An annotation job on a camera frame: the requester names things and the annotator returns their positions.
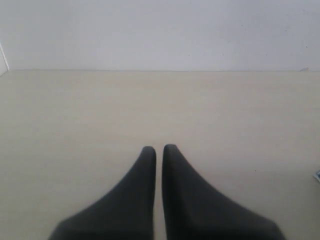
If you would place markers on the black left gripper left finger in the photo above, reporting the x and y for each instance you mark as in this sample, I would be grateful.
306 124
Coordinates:
124 213

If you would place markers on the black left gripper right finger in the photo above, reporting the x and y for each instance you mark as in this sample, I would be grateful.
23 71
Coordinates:
195 210

